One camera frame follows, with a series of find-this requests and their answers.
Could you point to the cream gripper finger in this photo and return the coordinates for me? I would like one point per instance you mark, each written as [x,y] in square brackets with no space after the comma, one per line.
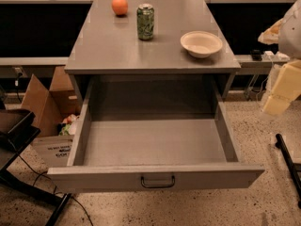
[270,35]
[283,87]

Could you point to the grey top drawer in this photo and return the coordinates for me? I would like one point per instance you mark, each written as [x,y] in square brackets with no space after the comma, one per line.
[153,134]

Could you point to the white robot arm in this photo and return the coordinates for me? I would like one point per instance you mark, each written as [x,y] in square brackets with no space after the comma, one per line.
[289,40]

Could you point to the grey drawer cabinet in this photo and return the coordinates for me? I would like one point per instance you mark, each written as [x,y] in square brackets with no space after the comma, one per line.
[114,71]

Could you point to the white power strip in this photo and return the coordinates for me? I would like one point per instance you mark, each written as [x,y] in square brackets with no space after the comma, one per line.
[277,56]

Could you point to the black power adapter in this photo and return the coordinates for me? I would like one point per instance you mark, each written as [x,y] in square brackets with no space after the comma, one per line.
[256,55]

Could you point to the white paper bowl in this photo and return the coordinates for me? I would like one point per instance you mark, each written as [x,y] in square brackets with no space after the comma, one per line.
[201,44]

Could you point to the green soda can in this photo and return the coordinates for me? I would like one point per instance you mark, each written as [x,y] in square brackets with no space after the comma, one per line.
[145,21]

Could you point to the orange fruit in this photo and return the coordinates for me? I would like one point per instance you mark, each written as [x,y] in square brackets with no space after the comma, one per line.
[120,7]

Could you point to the brown cardboard box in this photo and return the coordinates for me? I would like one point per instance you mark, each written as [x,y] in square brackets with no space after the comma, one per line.
[53,108]

